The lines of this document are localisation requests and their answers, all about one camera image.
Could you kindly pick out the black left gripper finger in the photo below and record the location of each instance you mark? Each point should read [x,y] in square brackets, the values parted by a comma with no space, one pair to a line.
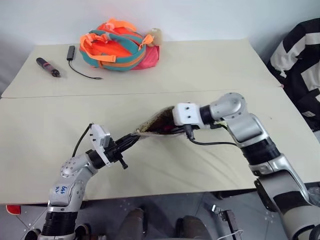
[128,138]
[130,142]

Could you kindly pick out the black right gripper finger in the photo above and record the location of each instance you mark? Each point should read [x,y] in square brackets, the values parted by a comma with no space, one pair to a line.
[162,130]

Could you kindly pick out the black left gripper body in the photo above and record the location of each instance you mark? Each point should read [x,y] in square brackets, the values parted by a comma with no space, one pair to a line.
[115,151]

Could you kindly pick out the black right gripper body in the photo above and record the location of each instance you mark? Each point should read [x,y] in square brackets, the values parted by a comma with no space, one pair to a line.
[179,128]

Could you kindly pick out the brown patterned pouch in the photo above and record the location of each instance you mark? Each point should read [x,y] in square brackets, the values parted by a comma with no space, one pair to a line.
[156,121]

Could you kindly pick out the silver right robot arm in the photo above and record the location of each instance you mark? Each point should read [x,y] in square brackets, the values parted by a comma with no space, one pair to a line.
[262,140]

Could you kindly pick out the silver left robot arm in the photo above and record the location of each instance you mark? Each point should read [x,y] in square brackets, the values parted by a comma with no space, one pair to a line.
[72,180]

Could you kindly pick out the red fabric bag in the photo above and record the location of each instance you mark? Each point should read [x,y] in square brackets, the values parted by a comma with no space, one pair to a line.
[148,58]

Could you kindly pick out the dark rounded shape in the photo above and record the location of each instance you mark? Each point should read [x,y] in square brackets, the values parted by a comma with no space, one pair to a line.
[192,228]
[132,225]

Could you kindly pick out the teal and orange backpack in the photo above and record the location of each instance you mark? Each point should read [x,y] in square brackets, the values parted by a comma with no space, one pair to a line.
[112,47]

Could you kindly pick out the brown plush toy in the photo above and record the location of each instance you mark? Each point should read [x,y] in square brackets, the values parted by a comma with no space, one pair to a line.
[155,36]

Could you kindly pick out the dark pen-shaped tool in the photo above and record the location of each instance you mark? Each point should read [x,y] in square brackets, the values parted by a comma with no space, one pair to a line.
[47,66]

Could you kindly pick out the red object under table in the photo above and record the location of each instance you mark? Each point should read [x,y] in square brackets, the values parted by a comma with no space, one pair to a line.
[13,210]

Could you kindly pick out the black and white jacket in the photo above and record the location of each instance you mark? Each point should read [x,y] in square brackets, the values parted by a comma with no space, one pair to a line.
[297,67]

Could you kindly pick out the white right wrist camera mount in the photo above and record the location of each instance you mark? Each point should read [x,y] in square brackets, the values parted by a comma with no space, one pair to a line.
[186,113]

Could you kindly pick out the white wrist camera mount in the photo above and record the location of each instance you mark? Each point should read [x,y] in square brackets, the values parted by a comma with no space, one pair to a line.
[100,140]
[186,113]

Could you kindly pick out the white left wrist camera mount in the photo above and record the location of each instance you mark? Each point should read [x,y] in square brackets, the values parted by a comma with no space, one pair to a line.
[100,140]

